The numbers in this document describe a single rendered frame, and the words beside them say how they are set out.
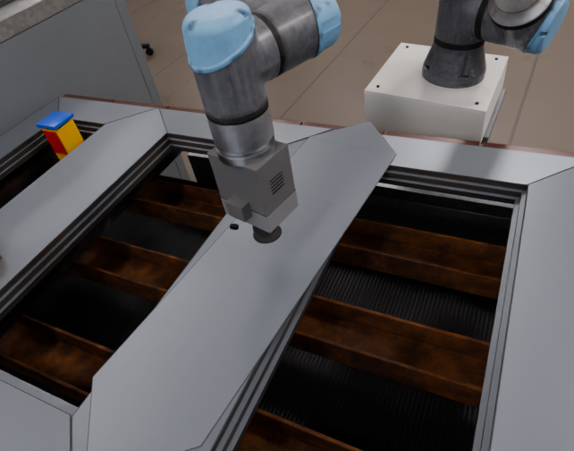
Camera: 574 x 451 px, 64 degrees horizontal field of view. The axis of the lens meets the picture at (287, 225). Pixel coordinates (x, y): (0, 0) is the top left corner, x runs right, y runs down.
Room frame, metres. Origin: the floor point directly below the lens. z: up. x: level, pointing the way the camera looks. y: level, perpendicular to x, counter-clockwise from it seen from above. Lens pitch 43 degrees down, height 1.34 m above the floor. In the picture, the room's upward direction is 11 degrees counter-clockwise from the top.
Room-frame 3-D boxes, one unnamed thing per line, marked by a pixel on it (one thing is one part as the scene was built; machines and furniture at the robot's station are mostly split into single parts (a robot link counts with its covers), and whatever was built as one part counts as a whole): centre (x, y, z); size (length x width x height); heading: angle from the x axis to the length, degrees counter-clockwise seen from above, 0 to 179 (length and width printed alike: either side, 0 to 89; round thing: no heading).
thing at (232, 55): (0.50, 0.03, 1.14); 0.09 x 0.08 x 0.11; 125
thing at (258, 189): (0.49, 0.04, 0.98); 0.10 x 0.09 x 0.16; 134
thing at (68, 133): (0.99, 0.47, 0.78); 0.05 x 0.05 x 0.19; 57
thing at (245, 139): (0.50, 0.03, 1.06); 0.08 x 0.08 x 0.05
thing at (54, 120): (0.99, 0.47, 0.88); 0.06 x 0.06 x 0.02; 57
